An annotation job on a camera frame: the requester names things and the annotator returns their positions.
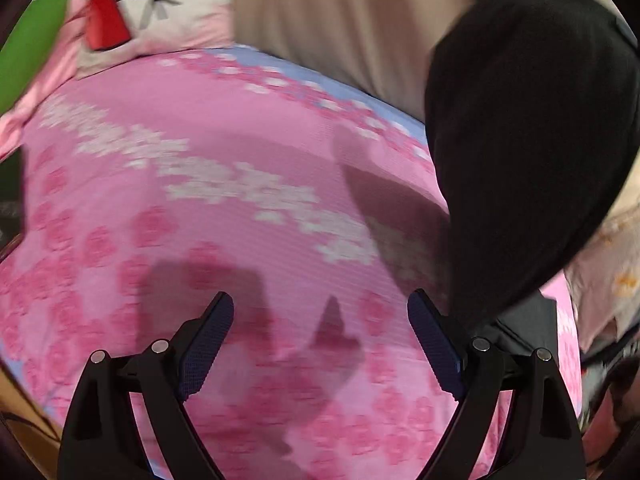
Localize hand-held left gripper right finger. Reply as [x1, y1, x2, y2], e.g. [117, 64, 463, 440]
[406, 287, 586, 480]

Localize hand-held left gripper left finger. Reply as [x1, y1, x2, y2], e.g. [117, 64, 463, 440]
[57, 290, 236, 480]

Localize dark grey pants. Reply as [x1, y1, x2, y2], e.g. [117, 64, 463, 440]
[424, 0, 640, 328]

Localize peach printed blanket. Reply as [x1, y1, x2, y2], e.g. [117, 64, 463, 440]
[565, 200, 640, 351]

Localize pink rose bedsheet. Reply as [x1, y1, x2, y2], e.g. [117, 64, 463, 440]
[0, 42, 583, 480]

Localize dark object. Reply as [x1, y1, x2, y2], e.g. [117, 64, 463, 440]
[0, 150, 27, 261]

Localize white rabbit pillow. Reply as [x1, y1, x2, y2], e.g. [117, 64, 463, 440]
[65, 0, 239, 79]

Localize beige cloth cover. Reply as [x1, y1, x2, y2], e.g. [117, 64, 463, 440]
[232, 0, 501, 121]

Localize green object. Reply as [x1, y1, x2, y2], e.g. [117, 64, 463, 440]
[0, 0, 71, 116]

